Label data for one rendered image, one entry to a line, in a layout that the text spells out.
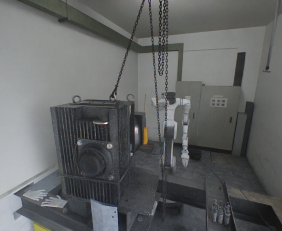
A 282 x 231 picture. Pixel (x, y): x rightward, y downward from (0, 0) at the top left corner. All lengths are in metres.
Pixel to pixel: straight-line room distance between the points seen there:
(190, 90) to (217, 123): 1.00
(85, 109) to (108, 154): 0.36
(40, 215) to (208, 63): 4.04
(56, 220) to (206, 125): 3.38
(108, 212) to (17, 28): 1.82
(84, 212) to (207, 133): 3.26
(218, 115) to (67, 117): 3.40
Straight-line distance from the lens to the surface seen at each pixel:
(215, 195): 1.85
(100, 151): 1.02
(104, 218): 1.14
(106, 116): 0.98
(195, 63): 4.09
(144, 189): 1.39
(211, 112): 3.92
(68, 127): 1.18
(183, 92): 3.87
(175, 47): 4.10
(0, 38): 1.94
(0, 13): 2.00
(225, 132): 4.08
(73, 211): 1.64
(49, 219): 2.04
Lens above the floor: 1.79
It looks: 13 degrees down
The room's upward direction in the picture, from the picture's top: straight up
